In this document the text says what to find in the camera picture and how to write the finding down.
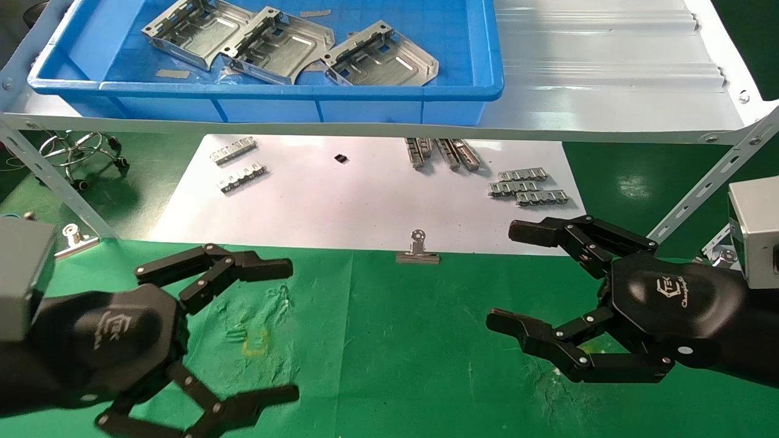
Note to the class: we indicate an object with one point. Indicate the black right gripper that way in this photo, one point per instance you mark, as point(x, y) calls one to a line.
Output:
point(669, 304)

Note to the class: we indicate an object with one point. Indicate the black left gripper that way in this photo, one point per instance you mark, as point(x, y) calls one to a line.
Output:
point(109, 340)

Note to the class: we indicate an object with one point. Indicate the sheet metal bracket part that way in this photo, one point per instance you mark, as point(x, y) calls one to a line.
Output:
point(280, 52)
point(201, 33)
point(380, 59)

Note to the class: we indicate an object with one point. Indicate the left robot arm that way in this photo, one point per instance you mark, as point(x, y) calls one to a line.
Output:
point(24, 383)

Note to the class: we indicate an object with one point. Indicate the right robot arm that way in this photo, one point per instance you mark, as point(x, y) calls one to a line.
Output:
point(761, 340)

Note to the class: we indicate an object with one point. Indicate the small notched metal strip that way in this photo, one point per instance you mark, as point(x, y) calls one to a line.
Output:
point(513, 188)
point(541, 198)
point(233, 150)
point(523, 175)
point(242, 177)

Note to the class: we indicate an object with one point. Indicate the green table cloth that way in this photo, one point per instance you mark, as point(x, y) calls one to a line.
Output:
point(395, 340)

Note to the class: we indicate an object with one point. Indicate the white board sheet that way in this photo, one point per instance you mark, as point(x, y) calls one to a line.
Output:
point(335, 201)

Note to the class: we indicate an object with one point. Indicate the white metal shelf rack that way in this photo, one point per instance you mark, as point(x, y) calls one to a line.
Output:
point(608, 67)

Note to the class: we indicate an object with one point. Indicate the blue plastic bin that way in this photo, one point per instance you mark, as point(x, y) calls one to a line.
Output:
point(274, 100)

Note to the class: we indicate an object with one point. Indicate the chair wheel base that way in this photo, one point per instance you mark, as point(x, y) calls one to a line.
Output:
point(79, 149)

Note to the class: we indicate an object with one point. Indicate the gray tape piece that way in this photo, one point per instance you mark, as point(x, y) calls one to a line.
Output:
point(172, 73)
point(230, 72)
point(315, 13)
point(313, 67)

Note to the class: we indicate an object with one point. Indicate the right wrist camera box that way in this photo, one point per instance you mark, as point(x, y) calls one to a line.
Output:
point(758, 231)

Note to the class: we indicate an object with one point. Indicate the short metal rail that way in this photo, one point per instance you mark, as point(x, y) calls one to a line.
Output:
point(426, 147)
point(449, 154)
point(467, 154)
point(415, 153)

